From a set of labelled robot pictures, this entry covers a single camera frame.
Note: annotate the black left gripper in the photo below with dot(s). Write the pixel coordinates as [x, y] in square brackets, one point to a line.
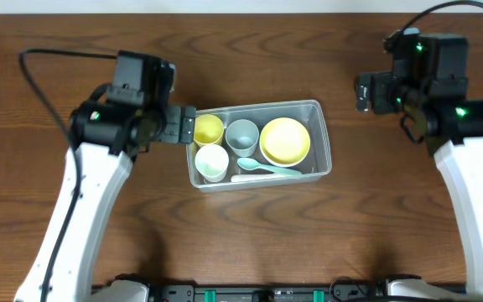
[177, 134]

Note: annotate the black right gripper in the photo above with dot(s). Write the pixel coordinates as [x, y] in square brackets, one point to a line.
[368, 85]

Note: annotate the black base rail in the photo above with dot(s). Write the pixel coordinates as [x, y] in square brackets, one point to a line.
[341, 291]

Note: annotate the pink plastic fork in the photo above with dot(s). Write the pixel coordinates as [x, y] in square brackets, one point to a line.
[255, 177]

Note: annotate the mint green plastic spoon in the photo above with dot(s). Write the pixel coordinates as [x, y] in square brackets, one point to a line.
[252, 164]

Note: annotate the yellow plastic cup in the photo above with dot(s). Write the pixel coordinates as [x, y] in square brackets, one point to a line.
[209, 129]

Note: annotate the white plastic cup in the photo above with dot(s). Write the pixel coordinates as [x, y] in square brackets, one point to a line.
[212, 162]

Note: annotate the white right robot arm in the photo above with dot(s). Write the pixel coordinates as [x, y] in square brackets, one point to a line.
[435, 111]

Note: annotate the grey blue plastic cup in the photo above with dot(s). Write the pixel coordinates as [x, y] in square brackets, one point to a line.
[242, 137]

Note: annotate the yellow plastic bowl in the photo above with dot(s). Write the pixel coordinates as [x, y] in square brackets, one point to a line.
[284, 140]

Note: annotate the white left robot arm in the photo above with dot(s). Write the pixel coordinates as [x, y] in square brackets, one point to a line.
[109, 138]

